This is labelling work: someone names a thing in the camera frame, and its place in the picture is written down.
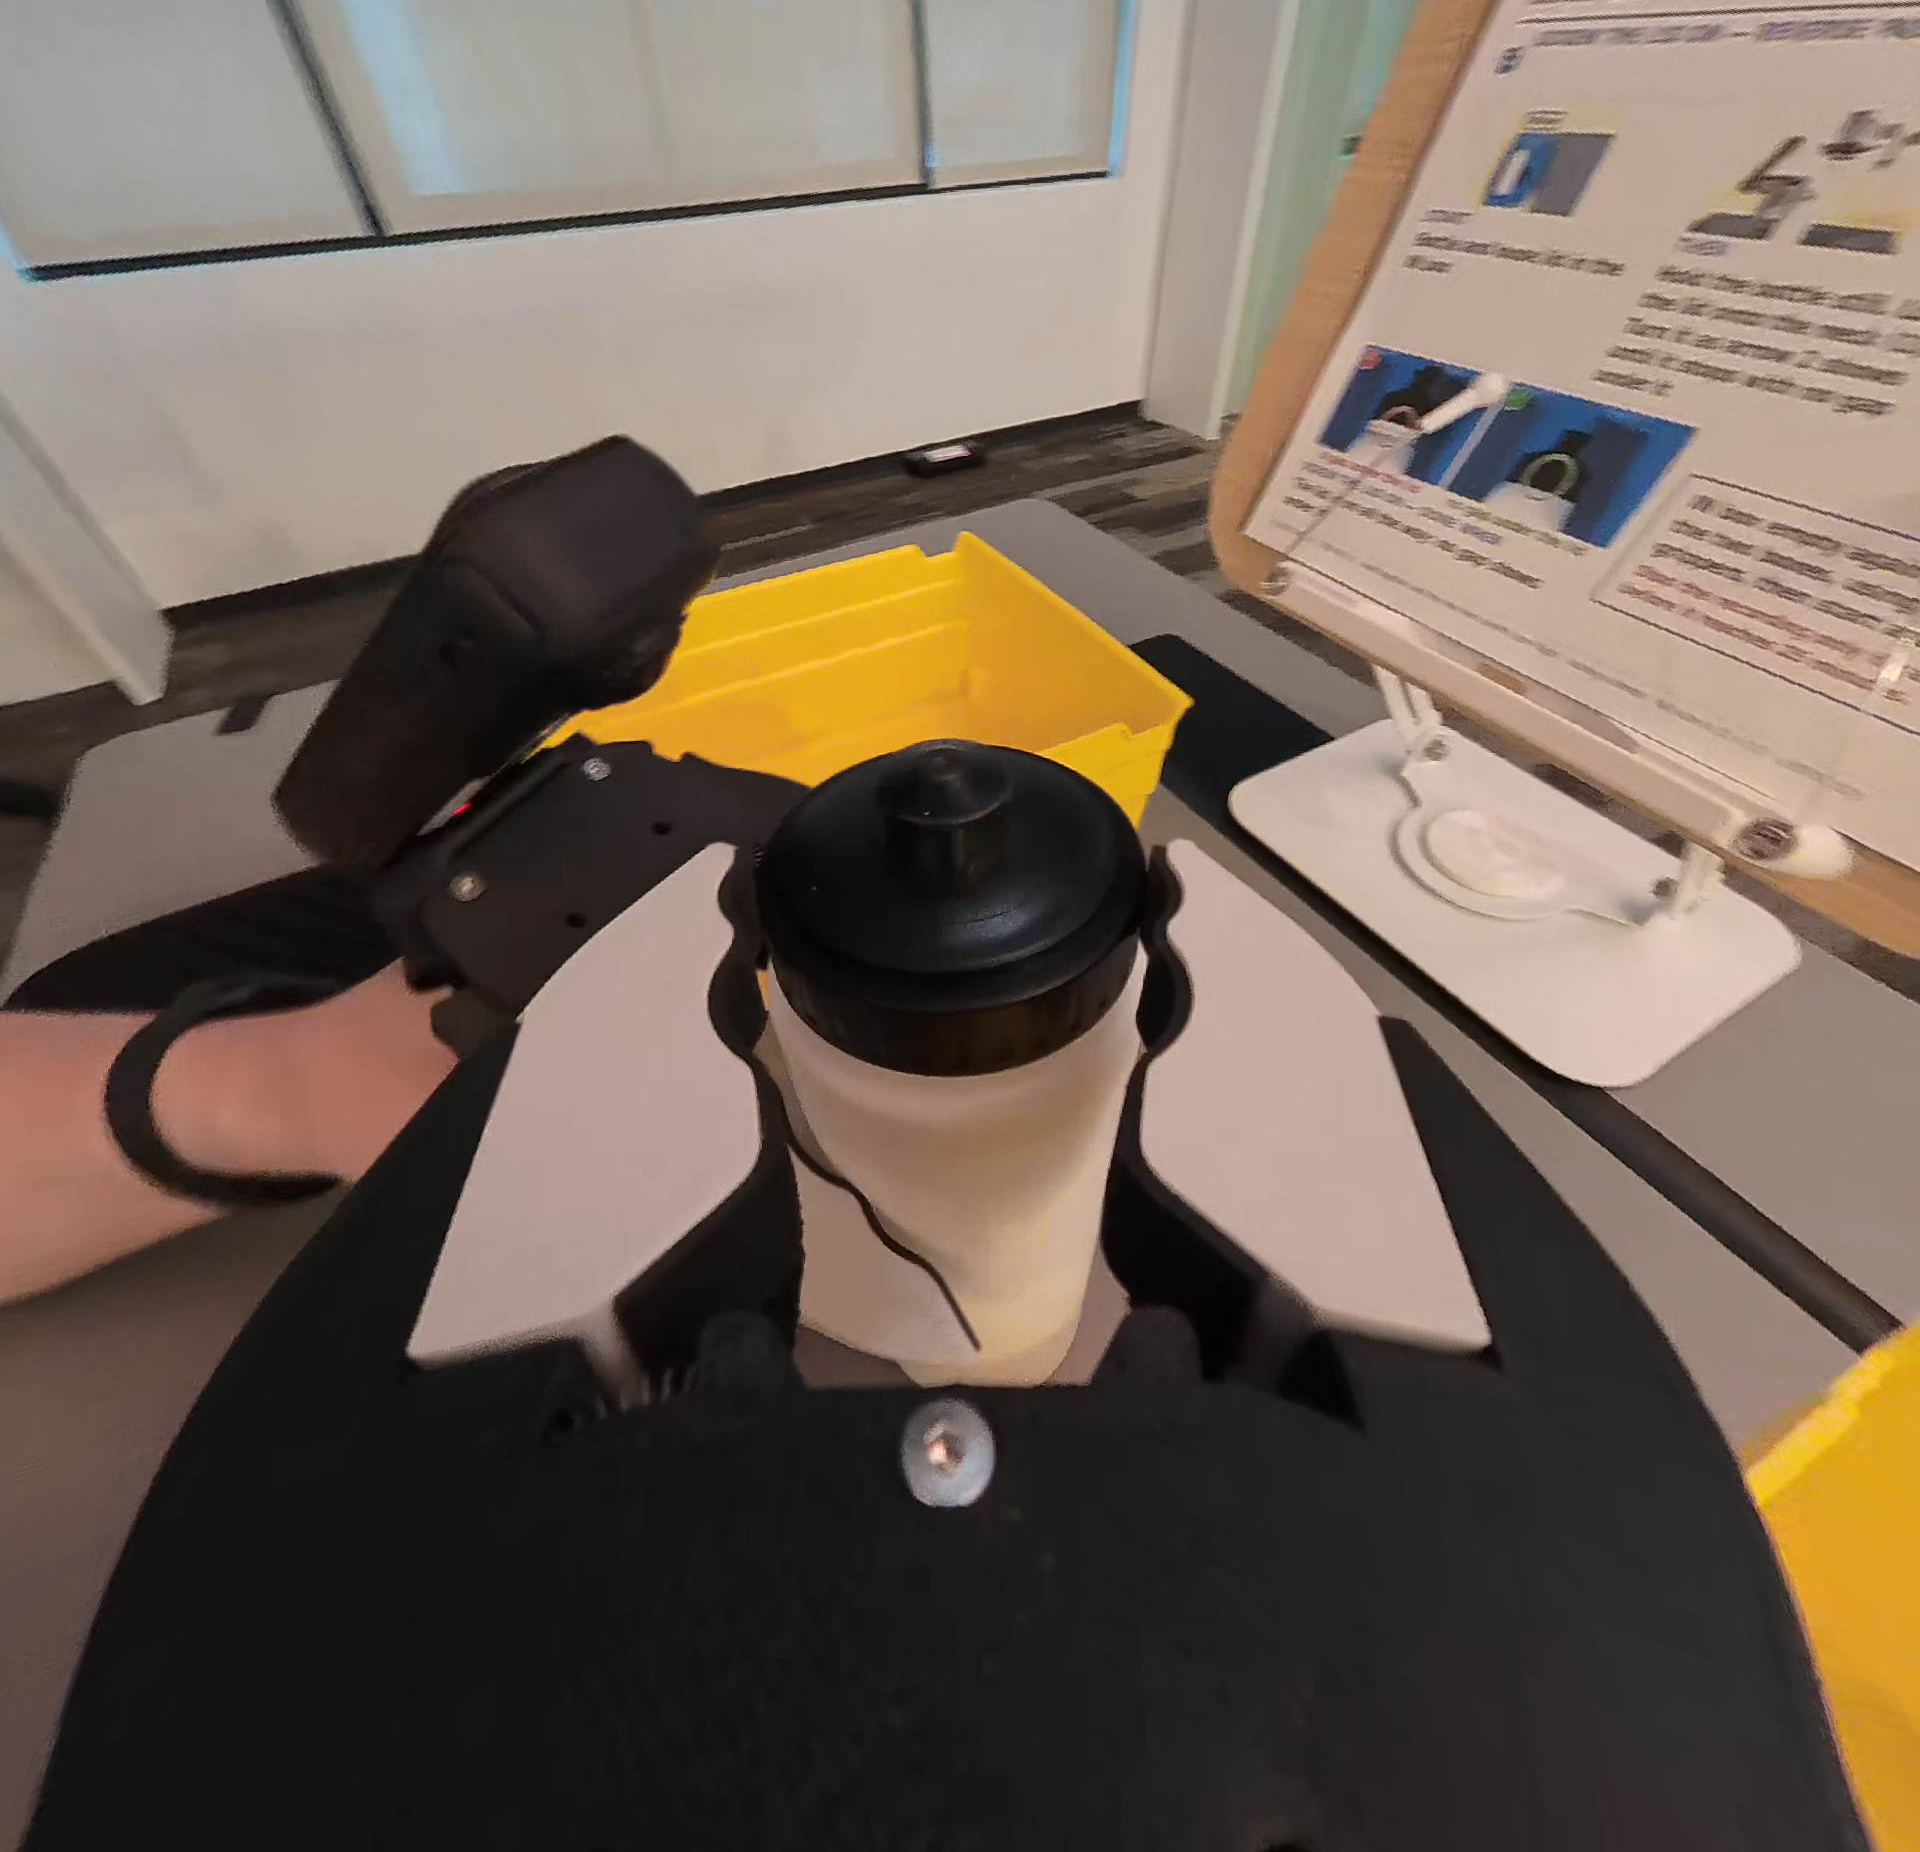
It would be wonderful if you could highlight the white plastic bottle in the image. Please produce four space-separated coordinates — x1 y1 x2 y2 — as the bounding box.
765 984 1149 1383

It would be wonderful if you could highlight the black textured pad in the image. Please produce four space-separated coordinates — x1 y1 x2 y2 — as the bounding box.
0 862 420 1022

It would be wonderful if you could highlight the black bottle lid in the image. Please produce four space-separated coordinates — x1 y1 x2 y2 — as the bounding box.
751 744 1156 1081

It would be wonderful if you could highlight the yellow plastic bin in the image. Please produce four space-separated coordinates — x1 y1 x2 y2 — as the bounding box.
556 535 1192 834
1741 1323 1920 1852

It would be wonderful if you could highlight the person's left hand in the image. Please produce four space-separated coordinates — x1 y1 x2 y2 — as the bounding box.
136 969 459 1196

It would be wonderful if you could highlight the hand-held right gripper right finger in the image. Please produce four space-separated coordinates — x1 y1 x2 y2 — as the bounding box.
1105 840 1492 1359

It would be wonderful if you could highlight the wooden edged instruction board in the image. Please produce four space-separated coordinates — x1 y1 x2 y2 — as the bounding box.
1210 0 1920 956

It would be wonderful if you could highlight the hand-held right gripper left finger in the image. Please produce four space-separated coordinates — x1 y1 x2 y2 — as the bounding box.
410 842 807 1368

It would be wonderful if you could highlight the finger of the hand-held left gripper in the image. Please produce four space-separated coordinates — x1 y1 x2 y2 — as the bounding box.
775 1068 986 1363

